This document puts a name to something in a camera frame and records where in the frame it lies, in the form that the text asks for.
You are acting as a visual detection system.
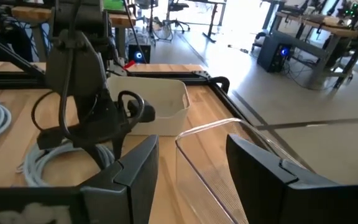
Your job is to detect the black office chair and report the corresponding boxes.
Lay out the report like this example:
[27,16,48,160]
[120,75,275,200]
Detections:
[165,0,191,34]

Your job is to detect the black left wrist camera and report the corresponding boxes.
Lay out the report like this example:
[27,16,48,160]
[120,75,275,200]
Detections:
[127,98,156,123]

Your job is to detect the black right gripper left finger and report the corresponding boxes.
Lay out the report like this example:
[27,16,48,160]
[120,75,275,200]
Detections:
[79,134,160,224]

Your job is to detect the black computer tower blue light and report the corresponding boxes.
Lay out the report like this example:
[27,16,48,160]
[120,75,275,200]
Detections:
[128,44,152,64]

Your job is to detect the white plastic bin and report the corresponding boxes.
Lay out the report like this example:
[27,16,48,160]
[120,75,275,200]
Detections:
[106,75,191,137]

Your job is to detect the wooden workbench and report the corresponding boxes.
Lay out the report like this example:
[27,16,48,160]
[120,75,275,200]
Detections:
[11,5,137,62]

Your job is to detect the black table clamp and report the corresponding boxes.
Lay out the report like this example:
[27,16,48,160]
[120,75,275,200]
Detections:
[209,75,231,94]

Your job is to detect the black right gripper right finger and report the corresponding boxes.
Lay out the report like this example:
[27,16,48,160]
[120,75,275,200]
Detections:
[225,133,358,224]

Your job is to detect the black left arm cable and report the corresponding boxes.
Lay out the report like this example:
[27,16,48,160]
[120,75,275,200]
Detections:
[30,46,75,141]

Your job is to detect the clear plastic bin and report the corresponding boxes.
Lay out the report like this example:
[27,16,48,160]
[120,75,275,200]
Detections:
[175,117,315,224]

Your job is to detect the black diagonal frame strut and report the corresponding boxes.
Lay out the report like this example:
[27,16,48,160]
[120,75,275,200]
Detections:
[0,30,45,79]

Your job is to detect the wooden desk grey legs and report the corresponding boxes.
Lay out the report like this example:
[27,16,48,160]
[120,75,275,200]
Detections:
[270,11,358,90]

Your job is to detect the grey computer tower blue light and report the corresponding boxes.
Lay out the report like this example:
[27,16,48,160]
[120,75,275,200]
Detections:
[257,33,292,73]

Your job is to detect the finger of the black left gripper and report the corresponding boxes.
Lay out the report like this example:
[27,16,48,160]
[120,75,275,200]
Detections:
[84,144,116,170]
[112,135,126,161]

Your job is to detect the black-legged desk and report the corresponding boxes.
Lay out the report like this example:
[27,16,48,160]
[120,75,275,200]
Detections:
[185,0,227,44]

